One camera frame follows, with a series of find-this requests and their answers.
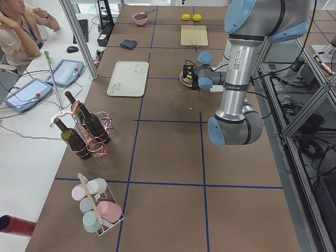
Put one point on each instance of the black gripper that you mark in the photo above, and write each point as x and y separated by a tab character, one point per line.
194	79

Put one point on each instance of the white round plate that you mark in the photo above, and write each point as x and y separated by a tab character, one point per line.
181	76

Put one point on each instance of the bread slice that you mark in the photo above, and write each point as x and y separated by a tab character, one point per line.
188	80

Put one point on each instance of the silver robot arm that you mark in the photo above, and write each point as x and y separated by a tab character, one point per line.
248	24
201	75

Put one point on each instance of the white bear serving tray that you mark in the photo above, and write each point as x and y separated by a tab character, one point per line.
128	79

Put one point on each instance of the wooden cutting board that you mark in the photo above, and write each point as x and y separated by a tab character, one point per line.
194	36

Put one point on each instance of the yellow lemon left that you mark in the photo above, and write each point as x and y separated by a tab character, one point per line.
185	17

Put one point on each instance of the yellow lemon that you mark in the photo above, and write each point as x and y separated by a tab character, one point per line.
197	17
185	17

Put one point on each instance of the yellow lemon right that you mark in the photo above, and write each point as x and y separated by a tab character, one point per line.
197	17

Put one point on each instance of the grey folded cloth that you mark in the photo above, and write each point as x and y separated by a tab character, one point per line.
128	44

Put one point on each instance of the pink bowl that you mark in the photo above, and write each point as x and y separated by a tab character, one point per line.
140	19

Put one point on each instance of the silver metal scoop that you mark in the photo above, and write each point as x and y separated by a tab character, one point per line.
145	12

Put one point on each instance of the black keyboard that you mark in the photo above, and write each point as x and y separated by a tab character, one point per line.
83	23

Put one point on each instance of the black computer mouse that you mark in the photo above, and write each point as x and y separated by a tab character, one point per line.
72	49

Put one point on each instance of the blue teach pendant far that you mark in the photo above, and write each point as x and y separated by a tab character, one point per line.
67	71

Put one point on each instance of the blue teach pendant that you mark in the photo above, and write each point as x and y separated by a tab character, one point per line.
29	95
67	71

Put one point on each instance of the dark green wine bottle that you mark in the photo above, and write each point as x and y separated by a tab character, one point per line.
74	140

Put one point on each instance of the white cup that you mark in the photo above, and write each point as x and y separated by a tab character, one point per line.
97	186

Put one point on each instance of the white cup rack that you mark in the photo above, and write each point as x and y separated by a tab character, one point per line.
90	201

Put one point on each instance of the pink cup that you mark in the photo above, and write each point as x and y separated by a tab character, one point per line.
109	211

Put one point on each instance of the blue teach pendant near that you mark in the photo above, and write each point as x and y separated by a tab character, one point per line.
29	95

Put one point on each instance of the seated person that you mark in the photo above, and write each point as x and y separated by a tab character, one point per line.
21	40

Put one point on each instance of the mint green cup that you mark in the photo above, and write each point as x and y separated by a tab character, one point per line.
90	222

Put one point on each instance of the red cylinder tube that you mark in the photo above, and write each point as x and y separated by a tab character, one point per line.
17	226

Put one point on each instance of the copper wire bottle rack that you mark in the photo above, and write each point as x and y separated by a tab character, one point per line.
95	145

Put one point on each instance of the aluminium frame post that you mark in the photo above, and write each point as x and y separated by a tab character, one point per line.
78	34

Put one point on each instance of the grabber stick green handle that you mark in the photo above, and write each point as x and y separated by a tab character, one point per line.
61	112

